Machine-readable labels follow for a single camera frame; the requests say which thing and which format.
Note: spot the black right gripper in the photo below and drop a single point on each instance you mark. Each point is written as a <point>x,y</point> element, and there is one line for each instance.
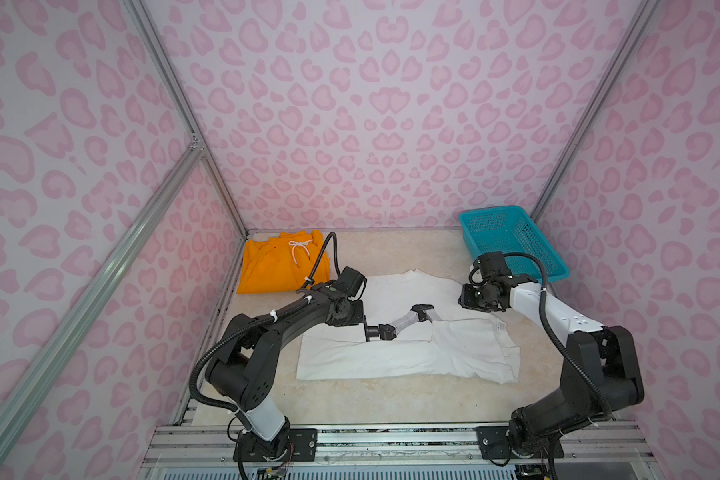
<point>467,302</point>

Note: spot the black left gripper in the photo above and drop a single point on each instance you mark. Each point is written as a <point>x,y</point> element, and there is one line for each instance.
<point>358,314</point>

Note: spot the white patterned garment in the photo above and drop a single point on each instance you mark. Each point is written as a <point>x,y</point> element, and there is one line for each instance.
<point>413,325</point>

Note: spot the orange shorts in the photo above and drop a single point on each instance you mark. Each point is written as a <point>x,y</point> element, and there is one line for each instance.
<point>283,263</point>

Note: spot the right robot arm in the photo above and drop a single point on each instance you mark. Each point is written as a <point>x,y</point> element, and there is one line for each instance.
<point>600,373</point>

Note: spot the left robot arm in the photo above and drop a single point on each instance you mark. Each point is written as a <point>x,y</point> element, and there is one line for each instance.
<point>238,372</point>

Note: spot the teal plastic laundry basket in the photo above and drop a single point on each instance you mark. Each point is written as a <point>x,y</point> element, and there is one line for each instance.
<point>510,229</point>

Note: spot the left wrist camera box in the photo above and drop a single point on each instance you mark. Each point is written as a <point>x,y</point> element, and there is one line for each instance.
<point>351,282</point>

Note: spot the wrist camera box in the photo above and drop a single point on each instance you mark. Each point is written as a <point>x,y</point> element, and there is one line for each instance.
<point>351,282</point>
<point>492,265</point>

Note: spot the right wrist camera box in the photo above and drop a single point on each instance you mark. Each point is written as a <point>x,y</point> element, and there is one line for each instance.
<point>492,265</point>

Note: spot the aluminium frame post right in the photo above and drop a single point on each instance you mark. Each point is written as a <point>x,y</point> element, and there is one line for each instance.
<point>645,16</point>

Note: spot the aluminium frame post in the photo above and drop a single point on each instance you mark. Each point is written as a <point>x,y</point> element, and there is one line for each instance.
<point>143,22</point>
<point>645,16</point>

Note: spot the aluminium frame post left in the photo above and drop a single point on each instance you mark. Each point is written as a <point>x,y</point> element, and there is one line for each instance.
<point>143,22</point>

